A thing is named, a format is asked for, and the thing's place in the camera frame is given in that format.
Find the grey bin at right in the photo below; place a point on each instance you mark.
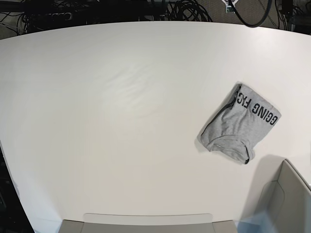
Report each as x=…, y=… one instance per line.
x=288, y=203

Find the grey bin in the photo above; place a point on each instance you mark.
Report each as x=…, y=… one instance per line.
x=288, y=203
x=103, y=223

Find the grey T-shirt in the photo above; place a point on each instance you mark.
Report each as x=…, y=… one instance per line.
x=243, y=122

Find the blue translucent object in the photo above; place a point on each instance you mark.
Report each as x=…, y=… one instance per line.
x=258, y=223

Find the white camera bracket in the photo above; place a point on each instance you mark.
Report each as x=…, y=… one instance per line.
x=229, y=6

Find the grey bin at bottom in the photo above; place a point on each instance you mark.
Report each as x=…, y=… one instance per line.
x=103, y=223

